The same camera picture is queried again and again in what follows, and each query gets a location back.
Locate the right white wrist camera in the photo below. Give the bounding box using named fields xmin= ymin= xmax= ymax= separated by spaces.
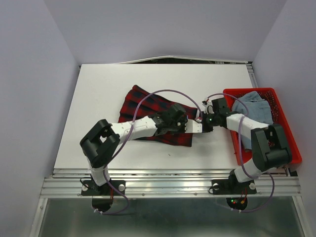
xmin=202 ymin=98 xmax=214 ymax=115

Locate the aluminium front rail frame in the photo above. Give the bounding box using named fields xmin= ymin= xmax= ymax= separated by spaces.
xmin=30 ymin=168 xmax=312 ymax=237

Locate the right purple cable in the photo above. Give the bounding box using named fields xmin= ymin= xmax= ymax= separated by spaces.
xmin=202 ymin=93 xmax=276 ymax=213

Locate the red navy plaid skirt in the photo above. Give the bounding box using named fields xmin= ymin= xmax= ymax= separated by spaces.
xmin=118 ymin=84 xmax=201 ymax=148

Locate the dark red dotted skirt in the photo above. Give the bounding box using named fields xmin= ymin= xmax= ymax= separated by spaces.
xmin=233 ymin=91 xmax=281 ymax=146

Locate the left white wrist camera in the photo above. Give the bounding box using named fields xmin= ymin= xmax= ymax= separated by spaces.
xmin=185 ymin=119 xmax=202 ymax=133

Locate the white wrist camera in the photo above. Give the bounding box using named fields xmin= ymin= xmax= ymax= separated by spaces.
xmin=202 ymin=98 xmax=214 ymax=115
xmin=185 ymin=119 xmax=202 ymax=133

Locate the red plastic bin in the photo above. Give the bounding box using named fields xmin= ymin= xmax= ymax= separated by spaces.
xmin=223 ymin=87 xmax=302 ymax=164

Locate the aluminium right side rail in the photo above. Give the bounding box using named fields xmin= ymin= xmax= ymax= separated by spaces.
xmin=246 ymin=62 xmax=258 ymax=88

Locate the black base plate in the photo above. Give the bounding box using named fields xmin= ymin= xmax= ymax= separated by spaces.
xmin=208 ymin=179 xmax=257 ymax=196
xmin=80 ymin=179 xmax=125 ymax=197

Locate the purple cable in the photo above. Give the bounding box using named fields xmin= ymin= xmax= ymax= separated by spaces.
xmin=202 ymin=93 xmax=276 ymax=213
xmin=103 ymin=89 xmax=202 ymax=215

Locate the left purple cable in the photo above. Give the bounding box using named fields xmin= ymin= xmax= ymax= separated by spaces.
xmin=103 ymin=89 xmax=202 ymax=215

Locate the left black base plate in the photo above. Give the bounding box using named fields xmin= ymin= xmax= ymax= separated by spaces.
xmin=80 ymin=179 xmax=125 ymax=197

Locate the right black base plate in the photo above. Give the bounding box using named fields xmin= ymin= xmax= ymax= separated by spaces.
xmin=208 ymin=179 xmax=257 ymax=196

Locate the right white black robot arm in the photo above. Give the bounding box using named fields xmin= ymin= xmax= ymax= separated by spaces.
xmin=202 ymin=98 xmax=292 ymax=195

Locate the light blue denim skirt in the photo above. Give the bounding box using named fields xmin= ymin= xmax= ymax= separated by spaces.
xmin=232 ymin=91 xmax=273 ymax=150

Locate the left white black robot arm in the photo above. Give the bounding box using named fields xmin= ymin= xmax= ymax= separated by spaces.
xmin=79 ymin=104 xmax=193 ymax=195

